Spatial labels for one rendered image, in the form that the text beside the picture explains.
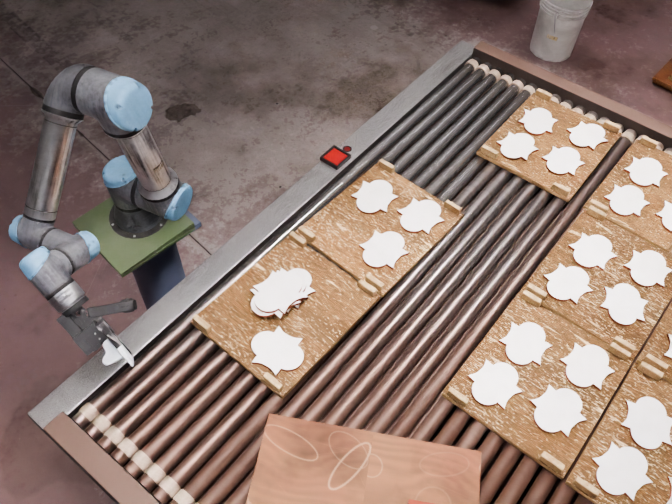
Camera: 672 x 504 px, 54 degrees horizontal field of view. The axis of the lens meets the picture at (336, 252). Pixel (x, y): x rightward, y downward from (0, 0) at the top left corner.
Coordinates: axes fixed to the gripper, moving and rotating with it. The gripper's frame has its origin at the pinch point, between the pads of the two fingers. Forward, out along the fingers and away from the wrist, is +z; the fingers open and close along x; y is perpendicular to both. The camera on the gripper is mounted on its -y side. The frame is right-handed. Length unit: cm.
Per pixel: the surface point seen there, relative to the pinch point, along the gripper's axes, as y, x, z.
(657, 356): -103, 29, 86
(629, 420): -81, 36, 87
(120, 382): 6.7, -13.0, 3.3
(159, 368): -3.0, -12.1, 7.0
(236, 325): -25.7, -11.4, 11.5
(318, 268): -55, -15, 15
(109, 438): 16.6, -4.5, 11.2
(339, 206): -76, -26, 6
